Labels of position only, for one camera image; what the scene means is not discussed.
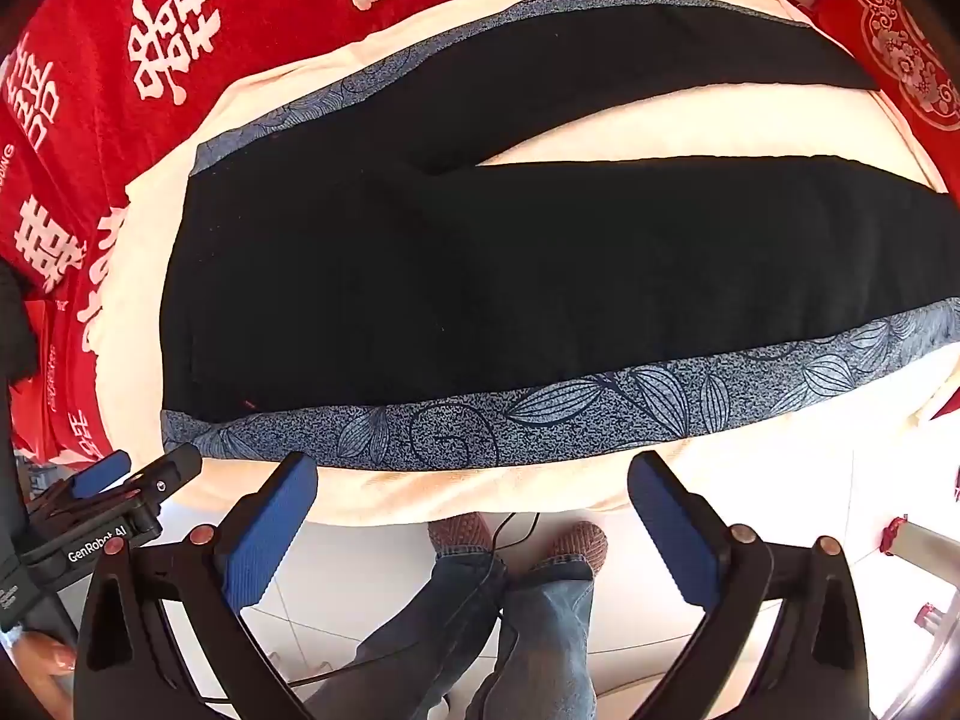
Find person's left hand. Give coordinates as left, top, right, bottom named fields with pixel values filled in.
left=0, top=630, right=80, bottom=720

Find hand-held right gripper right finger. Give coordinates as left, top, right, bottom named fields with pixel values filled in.
left=628, top=451, right=871, bottom=720

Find red printed blanket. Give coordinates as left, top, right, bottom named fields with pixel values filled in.
left=0, top=0, right=848, bottom=466

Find black pants with blue stripe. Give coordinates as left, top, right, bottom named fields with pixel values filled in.
left=160, top=0, right=960, bottom=470

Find metal ladder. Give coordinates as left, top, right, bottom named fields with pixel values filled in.
left=881, top=514, right=960, bottom=638

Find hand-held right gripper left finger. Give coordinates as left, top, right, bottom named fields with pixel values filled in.
left=73, top=451, right=320, bottom=720

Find dark cloth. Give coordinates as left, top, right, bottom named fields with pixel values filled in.
left=0, top=261, right=46, bottom=563

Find person's left leg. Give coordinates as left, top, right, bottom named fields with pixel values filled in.
left=304, top=547, right=518, bottom=720

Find red printed cushion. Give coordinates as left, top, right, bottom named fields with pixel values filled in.
left=814, top=0, right=960, bottom=158

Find cream blanket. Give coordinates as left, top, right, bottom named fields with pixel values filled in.
left=79, top=0, right=960, bottom=530

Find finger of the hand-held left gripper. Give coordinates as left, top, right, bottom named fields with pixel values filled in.
left=112, top=444, right=203, bottom=502
left=34, top=450, right=133, bottom=520

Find red plastic bag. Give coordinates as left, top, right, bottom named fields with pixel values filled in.
left=11, top=298, right=113, bottom=466

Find knitted slipper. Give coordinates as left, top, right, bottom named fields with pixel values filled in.
left=536, top=521, right=608, bottom=571
left=427, top=512, right=496, bottom=560

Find person's right leg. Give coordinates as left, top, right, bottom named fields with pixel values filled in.
left=465, top=555, right=601, bottom=720

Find person's leg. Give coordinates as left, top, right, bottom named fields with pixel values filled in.
left=465, top=555, right=601, bottom=720
left=304, top=547, right=518, bottom=720

